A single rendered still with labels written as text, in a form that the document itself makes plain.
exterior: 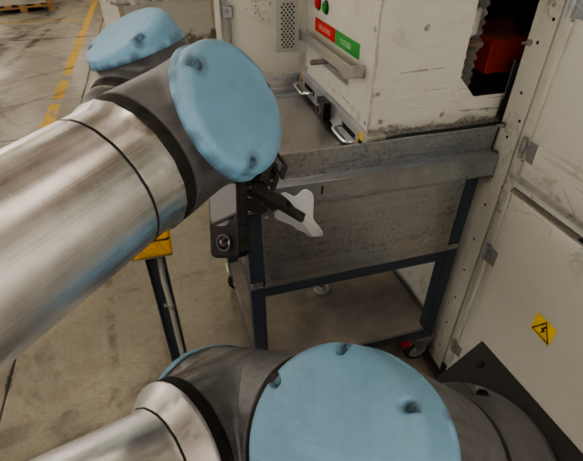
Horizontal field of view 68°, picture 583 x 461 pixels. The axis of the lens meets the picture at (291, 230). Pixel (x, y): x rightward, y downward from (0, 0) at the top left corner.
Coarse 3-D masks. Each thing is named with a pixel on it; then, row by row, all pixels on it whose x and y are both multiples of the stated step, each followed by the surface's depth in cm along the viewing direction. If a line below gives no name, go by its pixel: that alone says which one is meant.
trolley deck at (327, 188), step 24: (288, 120) 129; (312, 120) 129; (288, 144) 116; (312, 144) 116; (336, 144) 116; (384, 168) 105; (408, 168) 105; (432, 168) 107; (456, 168) 109; (480, 168) 111; (288, 192) 99; (312, 192) 101; (336, 192) 103; (360, 192) 105; (384, 192) 107
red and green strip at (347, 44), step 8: (320, 24) 120; (320, 32) 121; (328, 32) 116; (336, 32) 111; (336, 40) 112; (344, 40) 107; (352, 40) 102; (344, 48) 108; (352, 48) 103; (352, 56) 104
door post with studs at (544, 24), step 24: (552, 0) 89; (552, 24) 89; (528, 48) 97; (528, 72) 97; (528, 96) 98; (504, 120) 107; (504, 144) 108; (504, 168) 110; (480, 216) 122; (480, 240) 123; (456, 312) 142
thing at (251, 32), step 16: (224, 0) 150; (240, 0) 150; (256, 0) 150; (304, 0) 149; (224, 16) 151; (240, 16) 153; (256, 16) 153; (304, 16) 152; (224, 32) 157; (240, 32) 156; (256, 32) 156; (240, 48) 160; (256, 48) 159; (272, 48) 159; (304, 48) 158; (256, 64) 163; (272, 64) 162; (288, 64) 162; (304, 64) 161
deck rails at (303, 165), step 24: (288, 72) 143; (288, 96) 144; (360, 144) 100; (384, 144) 102; (408, 144) 104; (432, 144) 106; (456, 144) 108; (480, 144) 111; (288, 168) 99; (312, 168) 101; (336, 168) 103; (360, 168) 104
